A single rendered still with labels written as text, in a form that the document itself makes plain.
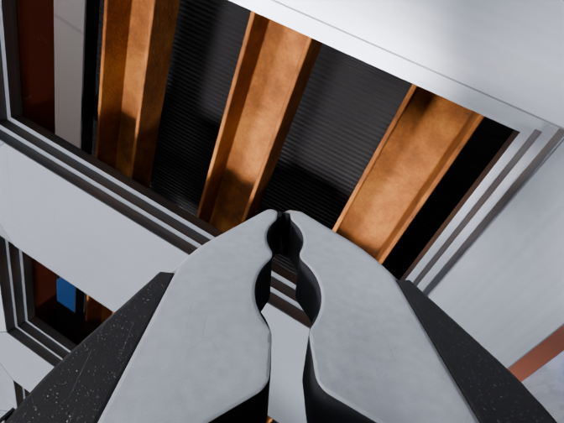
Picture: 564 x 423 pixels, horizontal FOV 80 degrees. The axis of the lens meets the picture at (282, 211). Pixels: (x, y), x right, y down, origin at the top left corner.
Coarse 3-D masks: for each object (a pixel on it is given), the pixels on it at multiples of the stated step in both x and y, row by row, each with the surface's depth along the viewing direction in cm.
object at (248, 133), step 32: (256, 32) 41; (288, 32) 42; (256, 64) 45; (288, 64) 44; (256, 96) 47; (288, 96) 41; (224, 128) 47; (256, 128) 49; (288, 128) 47; (224, 160) 52; (256, 160) 51; (224, 192) 56; (256, 192) 49; (224, 224) 59
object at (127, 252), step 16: (112, 208) 40; (112, 224) 42; (128, 224) 40; (112, 240) 43; (128, 240) 42; (144, 240) 41; (112, 256) 44; (128, 256) 43; (144, 256) 42; (112, 272) 46; (128, 272) 44; (144, 272) 43; (112, 288) 47; (128, 288) 46; (112, 304) 49
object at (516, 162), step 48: (0, 0) 38; (240, 0) 29; (0, 48) 41; (336, 48) 27; (0, 96) 44; (480, 96) 24; (0, 144) 44; (48, 144) 45; (528, 144) 24; (96, 192) 42; (144, 192) 43; (480, 192) 28; (0, 240) 55; (192, 240) 40; (432, 240) 32; (288, 288) 39; (432, 288) 29; (48, 336) 68
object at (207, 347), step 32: (256, 224) 11; (192, 256) 9; (224, 256) 9; (256, 256) 9; (192, 288) 8; (224, 288) 8; (256, 288) 9; (160, 320) 7; (192, 320) 7; (224, 320) 7; (256, 320) 7; (160, 352) 6; (192, 352) 6; (224, 352) 7; (256, 352) 7; (128, 384) 6; (160, 384) 6; (192, 384) 6; (224, 384) 6; (256, 384) 6; (128, 416) 5; (160, 416) 5; (192, 416) 5; (224, 416) 6; (256, 416) 6
